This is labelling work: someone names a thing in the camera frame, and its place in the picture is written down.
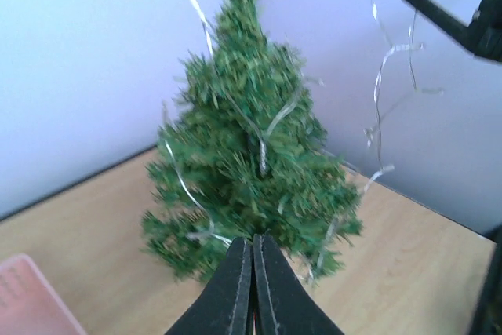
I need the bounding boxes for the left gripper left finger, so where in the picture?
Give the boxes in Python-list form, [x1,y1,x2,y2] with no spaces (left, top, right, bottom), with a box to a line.
[166,238,252,335]

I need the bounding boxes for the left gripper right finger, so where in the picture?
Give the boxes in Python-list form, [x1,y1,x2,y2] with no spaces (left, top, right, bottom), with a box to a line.
[253,235,342,335]

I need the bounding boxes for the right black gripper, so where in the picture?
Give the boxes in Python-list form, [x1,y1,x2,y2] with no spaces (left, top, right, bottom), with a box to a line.
[404,0,501,63]

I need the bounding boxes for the small green christmas tree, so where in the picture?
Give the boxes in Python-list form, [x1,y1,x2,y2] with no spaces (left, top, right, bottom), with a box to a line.
[139,0,364,285]

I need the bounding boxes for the clear led string lights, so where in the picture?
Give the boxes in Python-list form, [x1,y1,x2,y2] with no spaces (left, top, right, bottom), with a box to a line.
[160,0,446,285]

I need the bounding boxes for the pink plastic basket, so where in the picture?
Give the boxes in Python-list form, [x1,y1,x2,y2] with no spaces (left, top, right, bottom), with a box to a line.
[1,254,86,335]

